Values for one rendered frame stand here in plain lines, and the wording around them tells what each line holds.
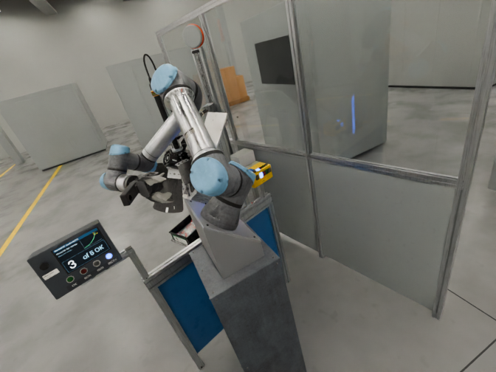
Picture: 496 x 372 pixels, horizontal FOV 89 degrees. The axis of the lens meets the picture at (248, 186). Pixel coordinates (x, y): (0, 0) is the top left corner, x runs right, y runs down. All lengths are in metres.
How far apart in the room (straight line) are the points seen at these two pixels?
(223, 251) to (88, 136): 8.04
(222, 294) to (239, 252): 0.16
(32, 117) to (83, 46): 5.67
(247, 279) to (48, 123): 8.25
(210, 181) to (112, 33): 13.17
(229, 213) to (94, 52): 13.07
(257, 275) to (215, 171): 0.46
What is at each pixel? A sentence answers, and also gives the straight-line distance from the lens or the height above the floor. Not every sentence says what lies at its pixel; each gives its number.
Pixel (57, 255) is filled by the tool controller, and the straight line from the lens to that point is 1.23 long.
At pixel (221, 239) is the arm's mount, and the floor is 1.17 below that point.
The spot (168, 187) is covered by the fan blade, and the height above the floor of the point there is 1.06.
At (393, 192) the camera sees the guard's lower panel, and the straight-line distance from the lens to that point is 1.62.
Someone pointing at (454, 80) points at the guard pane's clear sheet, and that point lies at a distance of 1.34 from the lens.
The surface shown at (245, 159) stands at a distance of 2.12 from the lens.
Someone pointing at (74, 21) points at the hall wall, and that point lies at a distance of 13.92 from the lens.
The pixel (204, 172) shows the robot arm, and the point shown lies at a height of 1.43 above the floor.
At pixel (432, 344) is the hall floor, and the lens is 2.05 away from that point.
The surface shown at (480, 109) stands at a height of 1.32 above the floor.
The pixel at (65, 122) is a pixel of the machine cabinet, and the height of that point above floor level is 1.07.
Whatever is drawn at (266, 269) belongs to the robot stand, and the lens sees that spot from 1.03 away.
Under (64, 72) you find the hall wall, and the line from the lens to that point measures 13.86.
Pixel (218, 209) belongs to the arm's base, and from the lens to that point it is 0.93.
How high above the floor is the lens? 1.73
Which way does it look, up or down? 28 degrees down
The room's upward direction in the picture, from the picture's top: 15 degrees counter-clockwise
